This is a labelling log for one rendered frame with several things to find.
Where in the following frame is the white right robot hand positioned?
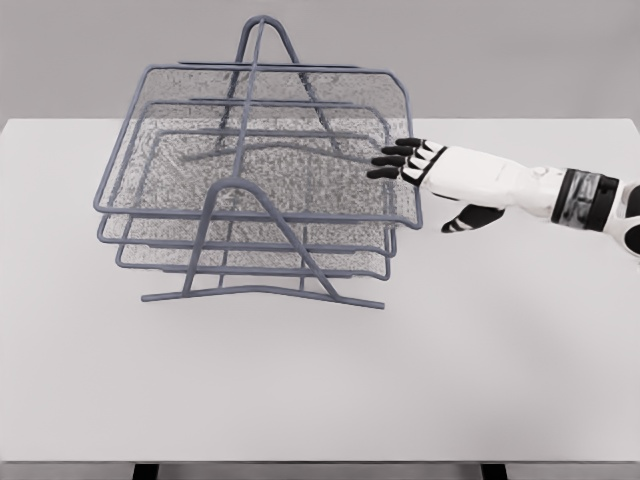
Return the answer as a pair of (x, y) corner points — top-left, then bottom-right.
(366, 137), (513, 235)

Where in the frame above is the large grey mesh tray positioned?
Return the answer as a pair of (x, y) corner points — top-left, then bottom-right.
(91, 63), (426, 233)

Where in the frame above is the medium grey mesh tray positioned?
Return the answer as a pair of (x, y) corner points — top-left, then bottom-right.
(97, 99), (400, 259)

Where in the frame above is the small grey mesh tray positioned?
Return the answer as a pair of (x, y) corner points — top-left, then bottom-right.
(115, 130), (397, 280)

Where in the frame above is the grey wire rack frame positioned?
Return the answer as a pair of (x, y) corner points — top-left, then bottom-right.
(141, 14), (387, 312)

